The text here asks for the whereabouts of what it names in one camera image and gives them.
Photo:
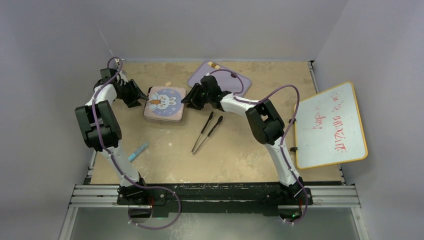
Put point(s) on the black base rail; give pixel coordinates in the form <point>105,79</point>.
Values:
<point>267,198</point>

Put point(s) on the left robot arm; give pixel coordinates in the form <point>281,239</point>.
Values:
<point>101,131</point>

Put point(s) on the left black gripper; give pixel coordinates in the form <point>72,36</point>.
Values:
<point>131,85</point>

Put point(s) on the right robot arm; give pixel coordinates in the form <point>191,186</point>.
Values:
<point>265,123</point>

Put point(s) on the blue small marker cap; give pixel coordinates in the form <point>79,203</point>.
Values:
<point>137,152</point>

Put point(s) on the silver metal box lid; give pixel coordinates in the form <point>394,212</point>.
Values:
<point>164,101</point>

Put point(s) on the black metal tongs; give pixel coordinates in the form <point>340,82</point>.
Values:
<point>203,136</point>

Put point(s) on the purple plastic tray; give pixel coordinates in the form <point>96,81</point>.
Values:
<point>224,79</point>

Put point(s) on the yellow framed whiteboard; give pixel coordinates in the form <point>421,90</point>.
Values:
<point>328,129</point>

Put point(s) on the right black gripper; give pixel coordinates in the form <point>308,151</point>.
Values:
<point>193,93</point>

